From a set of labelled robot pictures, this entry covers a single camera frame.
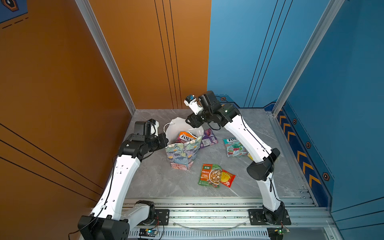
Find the aluminium rail frame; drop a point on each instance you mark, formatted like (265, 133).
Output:
(227, 218)

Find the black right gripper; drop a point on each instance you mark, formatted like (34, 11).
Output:
(194, 122)

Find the teal Fox's cherry candy bag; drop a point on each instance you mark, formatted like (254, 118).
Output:
(234, 148)

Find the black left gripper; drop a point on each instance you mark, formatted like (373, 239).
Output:
(163, 140)

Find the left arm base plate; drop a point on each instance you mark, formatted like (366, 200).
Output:
(162, 216)

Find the red snack packet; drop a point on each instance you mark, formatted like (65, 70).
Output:
(227, 178)

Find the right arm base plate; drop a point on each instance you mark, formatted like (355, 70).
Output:
(257, 218)

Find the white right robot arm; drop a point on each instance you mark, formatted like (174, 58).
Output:
(264, 158)

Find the left green circuit board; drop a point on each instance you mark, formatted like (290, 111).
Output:
(148, 233)

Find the right circuit board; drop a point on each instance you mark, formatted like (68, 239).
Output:
(277, 234)

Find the left aluminium corner post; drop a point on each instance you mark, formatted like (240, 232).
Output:
(101, 42)

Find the green noodle snack packet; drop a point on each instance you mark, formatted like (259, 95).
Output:
(211, 175)

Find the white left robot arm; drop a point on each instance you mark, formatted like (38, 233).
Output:
(105, 222)

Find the right aluminium corner post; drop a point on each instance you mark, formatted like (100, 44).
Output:
(318, 34)

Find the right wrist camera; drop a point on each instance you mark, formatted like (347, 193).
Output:
(192, 102)

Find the aluminium corner post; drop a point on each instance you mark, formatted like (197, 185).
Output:
(101, 42)
(318, 34)

